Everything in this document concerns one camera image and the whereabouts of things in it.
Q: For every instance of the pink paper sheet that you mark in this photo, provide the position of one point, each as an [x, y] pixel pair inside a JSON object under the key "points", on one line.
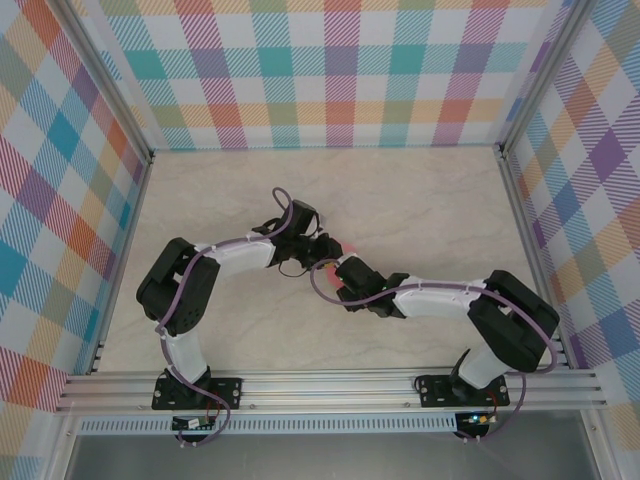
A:
{"points": [[347, 247]]}

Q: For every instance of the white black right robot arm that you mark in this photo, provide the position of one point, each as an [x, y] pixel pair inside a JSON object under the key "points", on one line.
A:
{"points": [[515, 320]]}

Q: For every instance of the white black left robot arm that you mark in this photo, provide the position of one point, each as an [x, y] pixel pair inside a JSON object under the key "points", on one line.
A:
{"points": [[175, 300]]}

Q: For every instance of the small circuit board with LED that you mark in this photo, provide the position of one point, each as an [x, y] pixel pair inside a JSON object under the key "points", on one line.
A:
{"points": [[477, 419]]}

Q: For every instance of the grey metal panel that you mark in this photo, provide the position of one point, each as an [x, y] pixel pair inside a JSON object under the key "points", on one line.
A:
{"points": [[325, 460]]}

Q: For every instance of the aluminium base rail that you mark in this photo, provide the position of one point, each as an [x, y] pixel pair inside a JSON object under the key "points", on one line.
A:
{"points": [[325, 390]]}

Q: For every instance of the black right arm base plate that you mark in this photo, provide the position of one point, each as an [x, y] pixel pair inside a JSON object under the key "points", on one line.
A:
{"points": [[435, 392]]}

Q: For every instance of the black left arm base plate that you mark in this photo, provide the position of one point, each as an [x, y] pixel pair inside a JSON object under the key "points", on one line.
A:
{"points": [[227, 392]]}

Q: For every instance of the aluminium side rail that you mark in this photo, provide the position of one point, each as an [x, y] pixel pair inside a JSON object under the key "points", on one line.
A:
{"points": [[125, 260], [535, 260]]}

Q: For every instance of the aluminium corner post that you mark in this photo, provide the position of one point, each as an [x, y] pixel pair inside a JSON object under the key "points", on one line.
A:
{"points": [[106, 75], [542, 75]]}

